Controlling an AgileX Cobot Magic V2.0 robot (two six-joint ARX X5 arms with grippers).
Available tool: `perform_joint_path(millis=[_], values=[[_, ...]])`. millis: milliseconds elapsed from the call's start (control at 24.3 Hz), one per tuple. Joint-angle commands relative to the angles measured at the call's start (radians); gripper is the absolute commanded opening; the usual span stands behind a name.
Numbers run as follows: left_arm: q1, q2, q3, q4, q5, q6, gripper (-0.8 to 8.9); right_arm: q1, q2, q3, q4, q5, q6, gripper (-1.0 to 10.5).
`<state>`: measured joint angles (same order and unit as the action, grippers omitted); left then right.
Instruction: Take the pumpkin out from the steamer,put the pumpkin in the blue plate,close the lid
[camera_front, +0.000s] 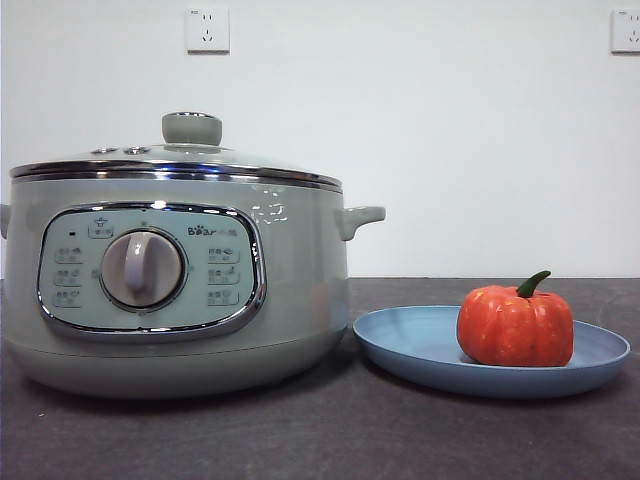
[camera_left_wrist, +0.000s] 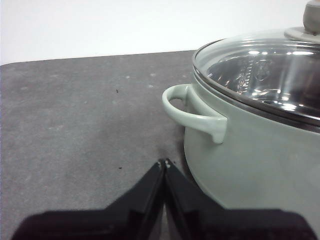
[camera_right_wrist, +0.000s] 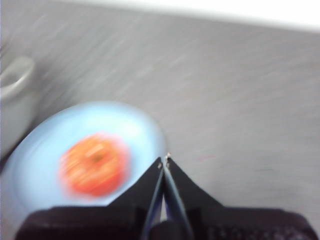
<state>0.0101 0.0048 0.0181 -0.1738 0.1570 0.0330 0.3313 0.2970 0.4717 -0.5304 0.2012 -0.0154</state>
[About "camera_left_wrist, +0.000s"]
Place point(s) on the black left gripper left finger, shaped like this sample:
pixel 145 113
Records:
pixel 112 225

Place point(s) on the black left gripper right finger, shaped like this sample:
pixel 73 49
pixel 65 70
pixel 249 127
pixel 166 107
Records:
pixel 225 225

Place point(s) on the glass lid with green knob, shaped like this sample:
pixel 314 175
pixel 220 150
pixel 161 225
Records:
pixel 262 65

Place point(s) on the pale green electric steamer pot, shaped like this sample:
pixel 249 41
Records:
pixel 250 162

